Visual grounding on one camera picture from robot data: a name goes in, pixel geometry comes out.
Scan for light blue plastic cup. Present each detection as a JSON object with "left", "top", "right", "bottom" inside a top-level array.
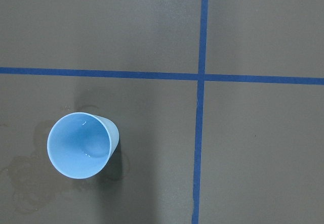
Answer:
[{"left": 47, "top": 112, "right": 119, "bottom": 179}]

